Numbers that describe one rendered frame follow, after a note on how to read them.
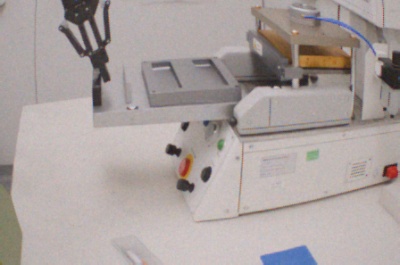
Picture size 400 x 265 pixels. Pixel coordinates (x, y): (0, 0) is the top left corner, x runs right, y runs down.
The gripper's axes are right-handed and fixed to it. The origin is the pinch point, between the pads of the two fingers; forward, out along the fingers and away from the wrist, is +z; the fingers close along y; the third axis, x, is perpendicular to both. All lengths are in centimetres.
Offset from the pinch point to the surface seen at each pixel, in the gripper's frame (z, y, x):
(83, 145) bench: 23.7, 15.8, -22.0
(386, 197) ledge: 44, -46, 27
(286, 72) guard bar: 10.9, -31.3, 14.0
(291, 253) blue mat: 37, -19, 35
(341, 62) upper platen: 15.0, -45.9, 10.7
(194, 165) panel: 26.4, -9.4, 3.6
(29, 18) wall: -5, 44, -141
